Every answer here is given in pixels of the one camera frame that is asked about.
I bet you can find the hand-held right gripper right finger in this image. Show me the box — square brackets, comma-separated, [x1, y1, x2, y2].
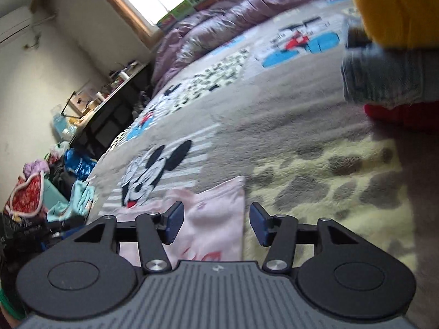
[249, 202, 348, 274]

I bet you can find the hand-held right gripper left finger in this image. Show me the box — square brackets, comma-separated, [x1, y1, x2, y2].
[74, 201, 186, 275]

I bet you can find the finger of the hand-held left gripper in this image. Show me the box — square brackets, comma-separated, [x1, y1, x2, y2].
[41, 214, 86, 240]

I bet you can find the pink printed garment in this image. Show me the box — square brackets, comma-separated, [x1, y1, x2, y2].
[116, 176, 246, 268]

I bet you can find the dark clothes heap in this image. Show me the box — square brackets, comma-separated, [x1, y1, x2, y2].
[132, 89, 155, 117]

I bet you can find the teal printed garment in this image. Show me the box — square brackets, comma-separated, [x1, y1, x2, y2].
[46, 181, 97, 224]

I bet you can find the teal box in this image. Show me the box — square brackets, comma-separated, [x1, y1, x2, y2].
[42, 177, 69, 209]

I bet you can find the red quilted cloth basket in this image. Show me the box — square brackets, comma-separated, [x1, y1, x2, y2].
[3, 173, 47, 219]

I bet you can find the blue plastic bag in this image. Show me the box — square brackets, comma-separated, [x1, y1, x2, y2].
[63, 147, 99, 179]

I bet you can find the purple cloth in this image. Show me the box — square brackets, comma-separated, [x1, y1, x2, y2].
[22, 159, 50, 179]

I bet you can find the green band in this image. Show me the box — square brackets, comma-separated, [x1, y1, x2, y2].
[0, 287, 27, 320]

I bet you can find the cartoon printed blanket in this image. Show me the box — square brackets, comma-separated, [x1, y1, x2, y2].
[84, 0, 439, 275]

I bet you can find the light blue pack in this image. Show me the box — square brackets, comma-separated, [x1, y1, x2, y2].
[52, 113, 77, 138]

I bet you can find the framed board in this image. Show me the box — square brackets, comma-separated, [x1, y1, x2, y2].
[61, 88, 94, 117]

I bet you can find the dark desk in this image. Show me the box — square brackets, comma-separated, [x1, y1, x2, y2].
[60, 61, 153, 153]

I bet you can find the red folded garment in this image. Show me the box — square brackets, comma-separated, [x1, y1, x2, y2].
[364, 101, 439, 131]

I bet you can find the blue-grey folded garment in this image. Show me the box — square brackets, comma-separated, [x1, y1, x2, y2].
[341, 17, 439, 107]

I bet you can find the purple quilt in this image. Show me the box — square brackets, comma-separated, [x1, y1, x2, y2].
[150, 0, 351, 90]

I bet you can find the white air conditioner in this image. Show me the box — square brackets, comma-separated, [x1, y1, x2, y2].
[0, 5, 39, 46]

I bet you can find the colourful alphabet foam mat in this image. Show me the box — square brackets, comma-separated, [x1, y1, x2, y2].
[156, 0, 241, 29]

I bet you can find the yellow folded sweater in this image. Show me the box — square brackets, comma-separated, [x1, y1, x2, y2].
[346, 0, 439, 50]

